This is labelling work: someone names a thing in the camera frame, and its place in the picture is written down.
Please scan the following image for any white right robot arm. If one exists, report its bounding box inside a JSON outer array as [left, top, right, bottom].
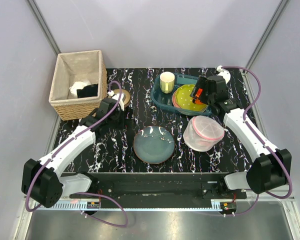
[[190, 65, 293, 199]]

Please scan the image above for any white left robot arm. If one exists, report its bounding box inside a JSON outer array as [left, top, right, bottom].
[[21, 93, 125, 208]]

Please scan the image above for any orange mug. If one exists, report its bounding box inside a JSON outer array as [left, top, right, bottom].
[[191, 88, 203, 105]]

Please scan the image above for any beige brown bowl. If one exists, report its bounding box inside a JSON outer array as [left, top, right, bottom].
[[111, 89, 131, 110]]

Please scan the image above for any green polka dot plate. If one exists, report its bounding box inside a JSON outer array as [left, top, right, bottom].
[[174, 84, 208, 112]]

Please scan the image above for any black item in basket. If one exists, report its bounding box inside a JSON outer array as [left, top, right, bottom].
[[76, 84, 99, 99]]

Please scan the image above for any pink plate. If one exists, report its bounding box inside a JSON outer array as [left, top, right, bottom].
[[172, 93, 180, 108]]

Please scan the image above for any teal ceramic plate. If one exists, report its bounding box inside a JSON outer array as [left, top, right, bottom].
[[133, 125, 175, 165]]

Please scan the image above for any pale yellow mug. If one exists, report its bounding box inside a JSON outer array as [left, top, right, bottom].
[[159, 71, 175, 94]]

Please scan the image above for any teal plastic tray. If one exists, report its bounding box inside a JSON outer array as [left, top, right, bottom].
[[151, 73, 212, 116]]

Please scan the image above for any white cloth in basket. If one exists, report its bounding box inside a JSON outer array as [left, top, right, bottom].
[[68, 79, 91, 99]]

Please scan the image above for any wicker basket with liner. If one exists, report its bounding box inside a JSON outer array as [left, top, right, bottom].
[[49, 50, 108, 121]]

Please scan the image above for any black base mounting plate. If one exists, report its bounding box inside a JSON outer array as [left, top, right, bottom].
[[69, 171, 248, 203]]

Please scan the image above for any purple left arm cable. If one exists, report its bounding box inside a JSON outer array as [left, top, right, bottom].
[[25, 80, 129, 228]]

